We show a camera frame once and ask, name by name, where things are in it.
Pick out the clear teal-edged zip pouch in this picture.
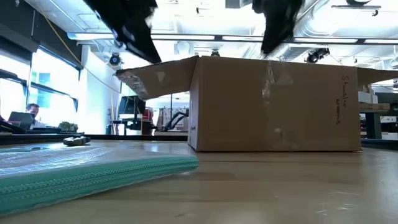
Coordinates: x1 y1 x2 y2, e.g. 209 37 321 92
0 145 200 217

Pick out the white storage box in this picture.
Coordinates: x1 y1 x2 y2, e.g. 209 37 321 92
357 90 379 105

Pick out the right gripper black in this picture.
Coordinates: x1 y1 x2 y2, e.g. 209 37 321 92
252 0 305 57

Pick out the brown cardboard box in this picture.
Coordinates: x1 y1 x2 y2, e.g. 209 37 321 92
115 55 398 152

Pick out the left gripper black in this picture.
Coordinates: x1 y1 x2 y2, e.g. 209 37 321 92
83 0 162 65

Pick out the small green plant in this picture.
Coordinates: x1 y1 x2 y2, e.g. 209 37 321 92
58 121 79 133

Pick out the black monitor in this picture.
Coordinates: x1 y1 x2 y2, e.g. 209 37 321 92
119 95 146 115

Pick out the wooden workbench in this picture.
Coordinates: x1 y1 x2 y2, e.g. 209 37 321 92
357 102 398 139

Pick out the person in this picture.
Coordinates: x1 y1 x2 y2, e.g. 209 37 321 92
25 103 47 129

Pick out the black desk with equipment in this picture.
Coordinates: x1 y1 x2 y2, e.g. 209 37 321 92
110 113 156 136

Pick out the long black light rail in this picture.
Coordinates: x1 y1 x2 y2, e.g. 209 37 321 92
67 32 398 44

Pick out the dark laptop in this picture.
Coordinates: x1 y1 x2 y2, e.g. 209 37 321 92
7 111 35 130

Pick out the grey box cutter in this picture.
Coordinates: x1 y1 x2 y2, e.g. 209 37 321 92
62 136 91 147

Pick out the yellow cable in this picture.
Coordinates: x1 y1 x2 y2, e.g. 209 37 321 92
43 15 121 94

